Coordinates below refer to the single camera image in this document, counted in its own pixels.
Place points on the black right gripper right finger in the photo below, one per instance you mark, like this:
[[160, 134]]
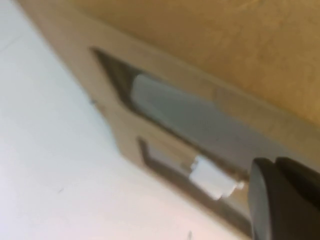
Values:
[[297, 205]]

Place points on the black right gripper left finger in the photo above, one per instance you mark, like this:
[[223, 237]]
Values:
[[260, 205]]

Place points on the wooden tray with slots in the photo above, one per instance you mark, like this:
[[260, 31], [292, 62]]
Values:
[[175, 110]]

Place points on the cardboard shell with straight tape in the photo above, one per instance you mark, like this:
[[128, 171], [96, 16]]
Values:
[[237, 37]]

